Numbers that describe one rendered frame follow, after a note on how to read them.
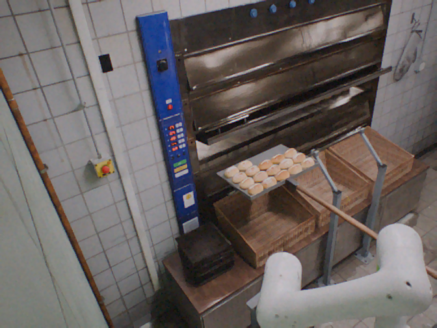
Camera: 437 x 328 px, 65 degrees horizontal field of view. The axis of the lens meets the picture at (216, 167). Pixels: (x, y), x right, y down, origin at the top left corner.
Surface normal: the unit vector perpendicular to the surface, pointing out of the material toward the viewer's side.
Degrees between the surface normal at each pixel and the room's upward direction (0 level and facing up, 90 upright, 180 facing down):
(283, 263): 1
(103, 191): 90
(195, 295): 0
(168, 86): 90
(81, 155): 90
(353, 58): 68
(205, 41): 90
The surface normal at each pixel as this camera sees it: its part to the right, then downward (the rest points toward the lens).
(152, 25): 0.55, 0.42
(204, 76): 0.49, 0.11
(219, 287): -0.09, -0.83
